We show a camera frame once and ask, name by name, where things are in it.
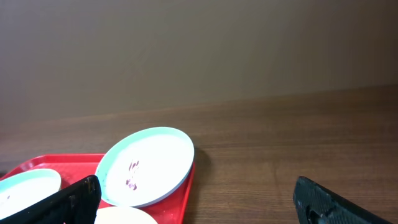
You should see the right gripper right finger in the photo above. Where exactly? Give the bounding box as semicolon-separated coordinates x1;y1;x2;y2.
293;176;392;224

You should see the red plastic tray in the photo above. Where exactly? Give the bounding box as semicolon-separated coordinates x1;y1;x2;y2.
1;154;195;224

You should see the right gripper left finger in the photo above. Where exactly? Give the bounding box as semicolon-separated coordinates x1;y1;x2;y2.
1;175;101;224

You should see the white plate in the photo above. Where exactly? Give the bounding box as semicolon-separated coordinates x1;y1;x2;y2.
94;207;157;224

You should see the mint plate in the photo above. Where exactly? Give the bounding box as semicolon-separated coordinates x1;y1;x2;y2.
1;169;62;220
95;127;195;208

